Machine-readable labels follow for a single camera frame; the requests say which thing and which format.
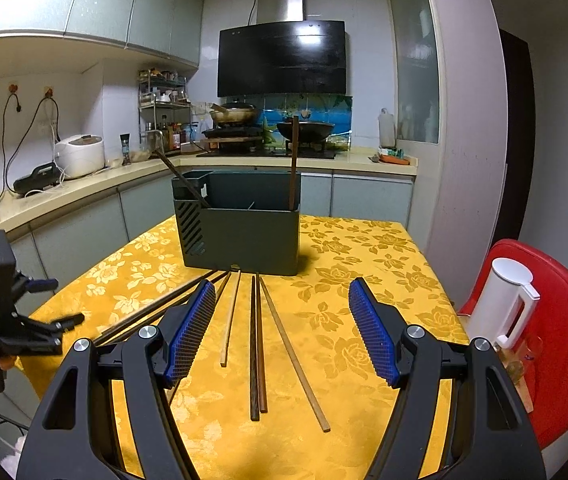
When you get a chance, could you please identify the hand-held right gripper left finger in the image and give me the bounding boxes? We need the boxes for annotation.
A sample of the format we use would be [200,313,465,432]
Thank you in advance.
[16,280,216,480]

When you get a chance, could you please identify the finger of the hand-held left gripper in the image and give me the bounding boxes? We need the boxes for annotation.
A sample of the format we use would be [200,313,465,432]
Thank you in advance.
[14,270,59,301]
[0,312,85,358]

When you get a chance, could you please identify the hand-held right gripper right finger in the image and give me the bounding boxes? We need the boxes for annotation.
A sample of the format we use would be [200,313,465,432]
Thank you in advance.
[348,277,547,480]

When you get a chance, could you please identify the dark wooden chopstick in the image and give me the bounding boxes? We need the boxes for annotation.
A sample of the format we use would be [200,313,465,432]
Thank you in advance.
[155,147,211,209]
[95,271,222,346]
[99,272,230,348]

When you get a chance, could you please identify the light wooden chopstick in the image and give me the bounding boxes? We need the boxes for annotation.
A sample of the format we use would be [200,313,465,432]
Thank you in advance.
[220,270,241,367]

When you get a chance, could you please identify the dark brown chopstick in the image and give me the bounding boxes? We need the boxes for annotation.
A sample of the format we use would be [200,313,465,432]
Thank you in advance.
[255,275,269,414]
[249,274,260,421]

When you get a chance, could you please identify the dark green utensil holder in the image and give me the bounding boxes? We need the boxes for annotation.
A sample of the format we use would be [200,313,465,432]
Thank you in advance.
[171,170,301,277]

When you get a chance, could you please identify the yellow floral tablecloth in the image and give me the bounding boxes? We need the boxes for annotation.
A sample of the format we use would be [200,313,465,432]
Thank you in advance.
[16,214,470,480]

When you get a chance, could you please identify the black countertop appliance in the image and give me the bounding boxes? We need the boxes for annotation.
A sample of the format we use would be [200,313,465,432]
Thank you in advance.
[13,161,60,197]

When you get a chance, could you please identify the beige kitchen countertop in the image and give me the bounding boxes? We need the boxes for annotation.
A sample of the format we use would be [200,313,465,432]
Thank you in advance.
[0,146,419,261]

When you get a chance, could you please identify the white electric kettle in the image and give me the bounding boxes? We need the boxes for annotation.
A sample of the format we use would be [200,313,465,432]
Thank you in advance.
[465,257,541,351]

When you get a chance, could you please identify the white rice cooker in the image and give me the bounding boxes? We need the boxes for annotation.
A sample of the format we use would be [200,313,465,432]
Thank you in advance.
[54,134,106,179]

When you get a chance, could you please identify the pale green lower cabinets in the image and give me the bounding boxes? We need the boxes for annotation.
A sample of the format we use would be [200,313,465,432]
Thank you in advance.
[0,167,412,281]

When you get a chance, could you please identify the pale green cabinets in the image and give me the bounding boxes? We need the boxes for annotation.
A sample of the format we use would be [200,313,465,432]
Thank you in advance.
[0,0,205,68]
[0,167,412,281]

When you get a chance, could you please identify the glass jar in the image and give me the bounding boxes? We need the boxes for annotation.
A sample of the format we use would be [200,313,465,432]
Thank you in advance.
[141,130,162,161]

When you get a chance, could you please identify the wooden board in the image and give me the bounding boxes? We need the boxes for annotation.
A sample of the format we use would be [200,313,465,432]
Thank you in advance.
[199,137,265,153]

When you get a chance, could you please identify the black gas stove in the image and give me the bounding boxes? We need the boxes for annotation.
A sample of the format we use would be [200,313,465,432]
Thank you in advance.
[196,142,337,160]

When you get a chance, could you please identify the red plastic stool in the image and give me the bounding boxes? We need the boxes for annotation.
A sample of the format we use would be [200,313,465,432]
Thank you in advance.
[459,239,568,451]

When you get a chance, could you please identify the black induction cooker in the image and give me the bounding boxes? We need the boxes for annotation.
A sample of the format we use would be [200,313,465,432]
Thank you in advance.
[201,126,265,141]

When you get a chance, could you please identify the black wok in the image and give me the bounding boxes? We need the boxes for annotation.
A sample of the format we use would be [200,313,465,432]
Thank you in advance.
[276,120,337,143]

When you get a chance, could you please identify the metal spice rack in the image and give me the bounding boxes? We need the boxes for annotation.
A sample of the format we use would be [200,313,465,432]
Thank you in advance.
[138,67,192,153]

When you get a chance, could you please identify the golden frying pan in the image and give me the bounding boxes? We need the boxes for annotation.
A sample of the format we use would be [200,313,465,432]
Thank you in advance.
[209,101,260,126]

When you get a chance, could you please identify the blue tile mural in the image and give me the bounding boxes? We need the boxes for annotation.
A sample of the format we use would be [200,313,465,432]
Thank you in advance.
[259,94,354,151]

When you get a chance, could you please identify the dark door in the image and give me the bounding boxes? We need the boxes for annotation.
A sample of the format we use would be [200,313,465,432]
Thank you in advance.
[499,27,537,241]

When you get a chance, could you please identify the frosted glass window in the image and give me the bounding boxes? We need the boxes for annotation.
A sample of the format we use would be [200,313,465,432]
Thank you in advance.
[389,0,440,145]

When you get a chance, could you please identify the black range hood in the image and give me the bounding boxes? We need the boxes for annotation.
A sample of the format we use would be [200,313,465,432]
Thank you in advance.
[216,0,350,98]

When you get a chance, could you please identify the pale green upper cabinets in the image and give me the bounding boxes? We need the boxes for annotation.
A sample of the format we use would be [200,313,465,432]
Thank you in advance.
[0,0,205,68]

